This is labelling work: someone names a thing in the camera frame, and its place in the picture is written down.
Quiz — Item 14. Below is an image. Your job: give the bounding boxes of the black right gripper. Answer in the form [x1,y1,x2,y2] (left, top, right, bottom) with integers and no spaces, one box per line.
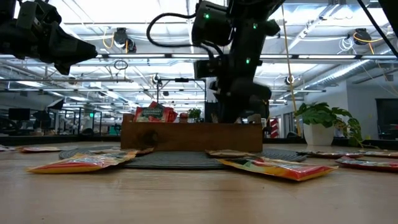
[194,49,272,124]

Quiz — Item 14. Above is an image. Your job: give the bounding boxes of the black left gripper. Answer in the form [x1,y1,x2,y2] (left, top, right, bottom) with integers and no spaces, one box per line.
[0,18,98,75]

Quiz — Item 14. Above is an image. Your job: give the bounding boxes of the wooden three-compartment tea box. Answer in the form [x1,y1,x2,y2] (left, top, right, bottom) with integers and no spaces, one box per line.
[120,113,264,153]

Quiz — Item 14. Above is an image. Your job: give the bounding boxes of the black cabinet box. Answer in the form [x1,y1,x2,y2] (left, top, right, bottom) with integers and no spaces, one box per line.
[204,101,219,123]

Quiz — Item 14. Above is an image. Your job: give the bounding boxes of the small green background plant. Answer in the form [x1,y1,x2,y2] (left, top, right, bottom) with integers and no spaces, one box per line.
[187,108,203,123]

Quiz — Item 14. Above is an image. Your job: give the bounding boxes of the grey round woven placemat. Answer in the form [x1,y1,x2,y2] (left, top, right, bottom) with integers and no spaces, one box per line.
[58,145,308,170]

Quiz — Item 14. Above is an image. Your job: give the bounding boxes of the black desk monitor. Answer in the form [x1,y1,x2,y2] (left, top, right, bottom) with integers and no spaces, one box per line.
[8,107,31,121]

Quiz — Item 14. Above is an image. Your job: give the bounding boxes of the green plant in white pot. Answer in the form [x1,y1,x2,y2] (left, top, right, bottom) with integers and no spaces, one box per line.
[294,101,364,147]

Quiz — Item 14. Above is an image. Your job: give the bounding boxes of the red white striped post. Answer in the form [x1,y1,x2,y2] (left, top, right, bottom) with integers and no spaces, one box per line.
[269,118,280,139]

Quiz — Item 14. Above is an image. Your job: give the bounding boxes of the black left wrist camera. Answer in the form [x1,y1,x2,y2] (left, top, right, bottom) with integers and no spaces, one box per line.
[15,0,62,31]

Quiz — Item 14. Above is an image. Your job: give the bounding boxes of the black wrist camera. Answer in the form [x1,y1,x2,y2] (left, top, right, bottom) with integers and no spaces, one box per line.
[15,0,62,31]
[191,1,233,47]

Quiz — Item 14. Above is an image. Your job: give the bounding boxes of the black hanging cable loop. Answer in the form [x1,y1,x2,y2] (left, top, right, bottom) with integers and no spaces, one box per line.
[113,59,129,72]

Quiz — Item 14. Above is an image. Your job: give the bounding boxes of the black ceiling cable reel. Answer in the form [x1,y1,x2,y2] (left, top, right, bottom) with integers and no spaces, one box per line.
[113,27,129,45]
[353,27,373,46]

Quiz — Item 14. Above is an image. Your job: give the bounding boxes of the black background rig frame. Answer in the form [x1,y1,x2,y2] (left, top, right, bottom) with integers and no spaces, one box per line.
[156,77,207,123]

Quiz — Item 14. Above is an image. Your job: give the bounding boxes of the yellow hanging strap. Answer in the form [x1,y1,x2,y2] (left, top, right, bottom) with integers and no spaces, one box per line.
[280,6,302,137]

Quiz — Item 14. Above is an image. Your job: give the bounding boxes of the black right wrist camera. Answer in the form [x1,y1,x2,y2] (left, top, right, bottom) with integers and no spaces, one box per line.
[191,1,233,47]

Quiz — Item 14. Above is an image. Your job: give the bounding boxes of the black table edge frame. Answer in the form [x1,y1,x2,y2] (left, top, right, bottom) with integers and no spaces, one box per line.
[0,135,398,150]

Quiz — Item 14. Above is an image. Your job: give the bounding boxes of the silver ventilation duct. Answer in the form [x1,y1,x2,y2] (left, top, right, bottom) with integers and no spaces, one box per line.
[304,58,380,90]

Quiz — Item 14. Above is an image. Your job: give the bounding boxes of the black camera cable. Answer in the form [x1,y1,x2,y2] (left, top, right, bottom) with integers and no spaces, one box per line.
[146,12,215,60]

